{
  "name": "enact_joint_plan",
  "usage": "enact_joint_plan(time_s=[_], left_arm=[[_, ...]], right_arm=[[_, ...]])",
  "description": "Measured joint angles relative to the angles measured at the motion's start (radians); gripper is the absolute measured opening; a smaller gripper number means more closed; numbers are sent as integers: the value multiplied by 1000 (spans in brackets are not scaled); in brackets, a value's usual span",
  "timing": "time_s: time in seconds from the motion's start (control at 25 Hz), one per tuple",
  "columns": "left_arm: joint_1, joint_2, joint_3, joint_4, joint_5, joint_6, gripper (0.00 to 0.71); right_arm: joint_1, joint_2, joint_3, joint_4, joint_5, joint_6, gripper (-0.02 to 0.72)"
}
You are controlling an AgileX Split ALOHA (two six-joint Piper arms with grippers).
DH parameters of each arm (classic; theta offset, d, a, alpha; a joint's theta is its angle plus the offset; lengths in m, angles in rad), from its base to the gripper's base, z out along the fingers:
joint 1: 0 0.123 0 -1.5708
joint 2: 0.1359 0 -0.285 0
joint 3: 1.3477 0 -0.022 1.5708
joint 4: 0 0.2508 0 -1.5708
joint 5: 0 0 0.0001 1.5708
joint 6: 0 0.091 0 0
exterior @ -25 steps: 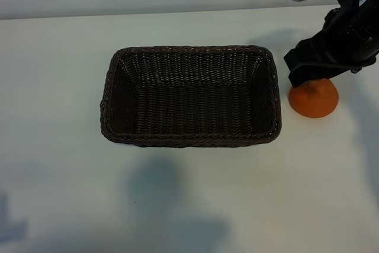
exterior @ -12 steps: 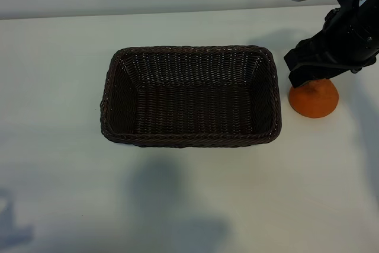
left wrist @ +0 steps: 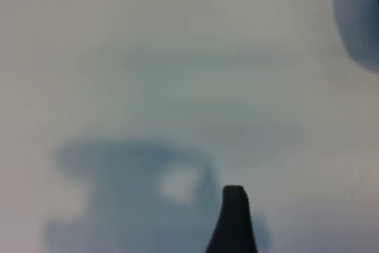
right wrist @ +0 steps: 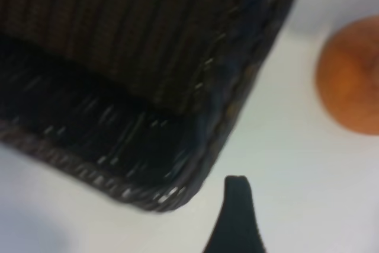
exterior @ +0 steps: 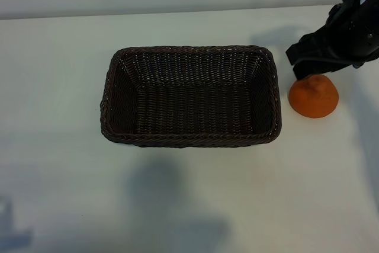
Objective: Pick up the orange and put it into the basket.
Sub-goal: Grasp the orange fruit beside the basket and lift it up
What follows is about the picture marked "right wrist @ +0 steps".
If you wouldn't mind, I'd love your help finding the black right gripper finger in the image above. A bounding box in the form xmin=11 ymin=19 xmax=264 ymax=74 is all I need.
xmin=203 ymin=175 xmax=266 ymax=253

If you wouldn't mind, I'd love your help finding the orange fruit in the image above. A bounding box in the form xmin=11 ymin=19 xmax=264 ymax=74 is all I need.
xmin=315 ymin=14 xmax=379 ymax=136

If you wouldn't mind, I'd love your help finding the dark brown wicker basket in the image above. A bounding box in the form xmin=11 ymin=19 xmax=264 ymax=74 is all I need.
xmin=0 ymin=0 xmax=303 ymax=214

